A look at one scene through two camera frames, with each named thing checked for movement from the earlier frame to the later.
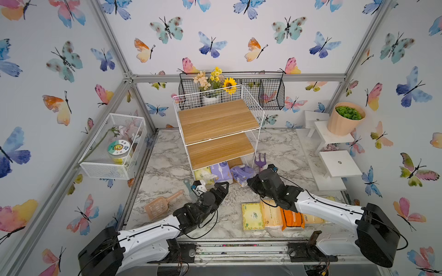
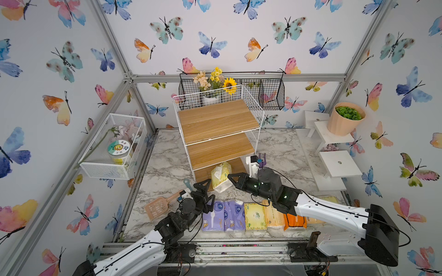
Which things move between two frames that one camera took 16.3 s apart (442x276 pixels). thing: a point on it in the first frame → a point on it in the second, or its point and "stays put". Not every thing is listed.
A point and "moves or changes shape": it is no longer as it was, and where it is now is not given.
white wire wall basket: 117,149 stays put
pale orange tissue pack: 272,213 stays put
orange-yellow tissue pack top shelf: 311,218 stays put
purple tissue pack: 241,174 moves or changes shape
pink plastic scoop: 160,206 stays put
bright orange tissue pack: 290,219 stays put
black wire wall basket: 268,87 stays put
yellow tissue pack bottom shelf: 205,174 → 220,181
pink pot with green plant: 345,118 stays put
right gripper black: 252,184 stays put
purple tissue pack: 223,171 → 214,219
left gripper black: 218,196 → 201,198
